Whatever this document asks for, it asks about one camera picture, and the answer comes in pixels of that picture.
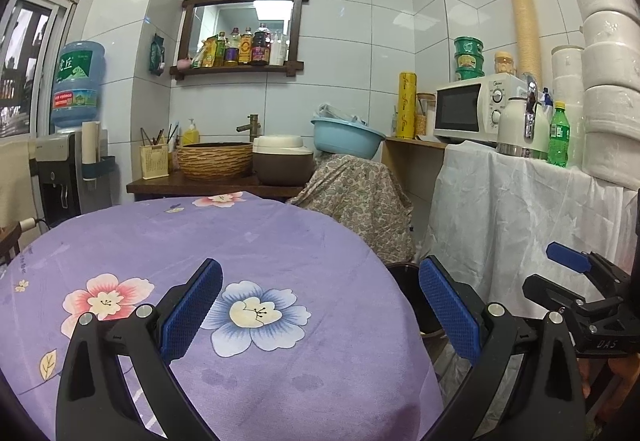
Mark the dark red sauce bottle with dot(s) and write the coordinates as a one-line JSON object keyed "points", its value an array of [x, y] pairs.
{"points": [[260, 47]]}

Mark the purple floral tablecloth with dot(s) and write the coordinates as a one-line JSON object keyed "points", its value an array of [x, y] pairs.
{"points": [[300, 261]]}

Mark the amber sauce bottle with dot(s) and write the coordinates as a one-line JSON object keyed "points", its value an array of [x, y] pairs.
{"points": [[246, 48]]}

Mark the white plastic bottle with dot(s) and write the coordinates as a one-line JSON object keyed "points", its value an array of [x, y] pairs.
{"points": [[279, 50]]}

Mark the yellow cling film roll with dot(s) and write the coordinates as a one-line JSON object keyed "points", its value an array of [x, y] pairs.
{"points": [[407, 106]]}

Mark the grey plastic bag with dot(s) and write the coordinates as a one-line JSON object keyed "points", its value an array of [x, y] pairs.
{"points": [[337, 112]]}

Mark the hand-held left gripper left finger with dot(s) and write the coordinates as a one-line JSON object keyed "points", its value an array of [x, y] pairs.
{"points": [[192, 308]]}

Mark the blue cap spray bottle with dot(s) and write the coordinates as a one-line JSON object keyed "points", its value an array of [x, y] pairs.
{"points": [[546, 100]]}

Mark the green instant noodle cup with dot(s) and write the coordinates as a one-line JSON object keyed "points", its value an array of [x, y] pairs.
{"points": [[469, 61], [470, 74], [468, 46]]}

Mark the blue water jug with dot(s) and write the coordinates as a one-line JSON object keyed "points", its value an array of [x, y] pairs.
{"points": [[77, 86]]}

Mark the purple label sauce bottle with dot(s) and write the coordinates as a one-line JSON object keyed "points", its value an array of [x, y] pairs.
{"points": [[232, 50]]}

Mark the stack of white tissue rolls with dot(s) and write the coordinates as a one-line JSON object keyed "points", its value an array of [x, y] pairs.
{"points": [[610, 71]]}

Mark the white sheet cover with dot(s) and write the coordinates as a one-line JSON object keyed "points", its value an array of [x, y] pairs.
{"points": [[500, 211]]}

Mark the green wall holder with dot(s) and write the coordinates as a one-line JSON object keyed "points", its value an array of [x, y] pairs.
{"points": [[157, 55]]}

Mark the tall stack of paper cups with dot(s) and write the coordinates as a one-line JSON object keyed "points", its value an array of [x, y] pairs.
{"points": [[525, 26]]}

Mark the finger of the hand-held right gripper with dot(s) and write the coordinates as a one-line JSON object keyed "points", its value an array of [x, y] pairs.
{"points": [[567, 256], [550, 291]]}

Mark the paisley cloth cover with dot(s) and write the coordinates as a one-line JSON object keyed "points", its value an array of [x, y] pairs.
{"points": [[350, 191]]}

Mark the bunch of chopsticks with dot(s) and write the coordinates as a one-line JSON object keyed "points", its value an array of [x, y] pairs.
{"points": [[155, 137]]}

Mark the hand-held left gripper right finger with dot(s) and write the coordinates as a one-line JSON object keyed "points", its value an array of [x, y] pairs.
{"points": [[450, 311]]}

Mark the beige cup dispenser tube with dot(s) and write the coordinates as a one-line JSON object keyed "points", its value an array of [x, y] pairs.
{"points": [[90, 146]]}

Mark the aluminium framed window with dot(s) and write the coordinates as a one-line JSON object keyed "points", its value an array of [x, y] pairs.
{"points": [[25, 56]]}

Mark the yellow hand soap bottle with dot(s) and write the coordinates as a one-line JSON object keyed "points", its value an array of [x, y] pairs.
{"points": [[190, 135]]}

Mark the yellow green seasoning packet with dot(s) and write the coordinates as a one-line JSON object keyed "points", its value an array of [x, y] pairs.
{"points": [[209, 53]]}

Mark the yellow lid jar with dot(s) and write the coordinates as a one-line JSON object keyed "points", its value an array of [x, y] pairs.
{"points": [[505, 65]]}

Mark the beige cloth cover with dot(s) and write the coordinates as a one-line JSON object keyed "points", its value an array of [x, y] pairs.
{"points": [[17, 186]]}

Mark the light blue plastic basin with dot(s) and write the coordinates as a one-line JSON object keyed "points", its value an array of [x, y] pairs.
{"points": [[345, 139]]}

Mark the dark wooden counter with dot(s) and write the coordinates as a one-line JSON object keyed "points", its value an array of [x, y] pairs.
{"points": [[160, 186]]}

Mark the grey water dispenser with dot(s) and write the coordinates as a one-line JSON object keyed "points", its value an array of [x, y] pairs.
{"points": [[55, 171]]}

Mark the dark wooden chair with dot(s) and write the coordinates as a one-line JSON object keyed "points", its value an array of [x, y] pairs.
{"points": [[9, 243]]}

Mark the brown trash bin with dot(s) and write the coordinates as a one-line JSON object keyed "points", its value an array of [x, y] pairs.
{"points": [[407, 286]]}

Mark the wicker wash basin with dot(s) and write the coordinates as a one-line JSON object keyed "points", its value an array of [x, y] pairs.
{"points": [[215, 161]]}

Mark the white power plug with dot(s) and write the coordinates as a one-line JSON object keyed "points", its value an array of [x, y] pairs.
{"points": [[29, 222]]}

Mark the white microwave oven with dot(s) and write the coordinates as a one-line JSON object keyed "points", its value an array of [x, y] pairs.
{"points": [[457, 108]]}

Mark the light wooden cabinet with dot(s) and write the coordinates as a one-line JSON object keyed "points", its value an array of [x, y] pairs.
{"points": [[410, 176]]}

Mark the yellow chopstick holder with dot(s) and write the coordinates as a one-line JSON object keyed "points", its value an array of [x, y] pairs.
{"points": [[154, 162]]}

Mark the glass storage jar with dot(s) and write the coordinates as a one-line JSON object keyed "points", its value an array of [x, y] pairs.
{"points": [[425, 116]]}

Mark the small pink ornament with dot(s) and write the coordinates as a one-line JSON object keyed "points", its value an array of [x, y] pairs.
{"points": [[183, 64]]}

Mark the green soda bottle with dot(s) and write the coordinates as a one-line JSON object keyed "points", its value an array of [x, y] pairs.
{"points": [[558, 136]]}

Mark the bronze faucet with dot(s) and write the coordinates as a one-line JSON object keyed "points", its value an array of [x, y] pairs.
{"points": [[254, 126]]}

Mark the white thermos kettle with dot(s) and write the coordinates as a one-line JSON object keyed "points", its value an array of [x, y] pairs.
{"points": [[515, 126]]}

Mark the wooden framed mirror shelf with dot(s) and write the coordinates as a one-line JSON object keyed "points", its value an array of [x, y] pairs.
{"points": [[240, 13]]}

